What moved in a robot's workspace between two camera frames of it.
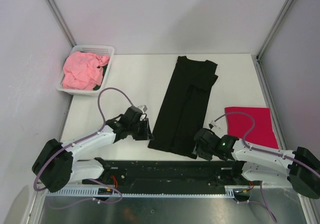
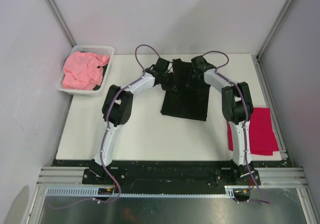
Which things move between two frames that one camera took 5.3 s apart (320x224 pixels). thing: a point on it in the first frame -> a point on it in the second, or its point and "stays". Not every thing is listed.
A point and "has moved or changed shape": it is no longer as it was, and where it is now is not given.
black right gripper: (198, 149) -> (190, 84)
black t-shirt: (183, 107) has moved or changed shape
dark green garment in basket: (104, 70) stays
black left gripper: (146, 134) -> (171, 86)
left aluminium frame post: (51, 3) stays
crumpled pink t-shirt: (82, 70) stays
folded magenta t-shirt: (262, 133) stays
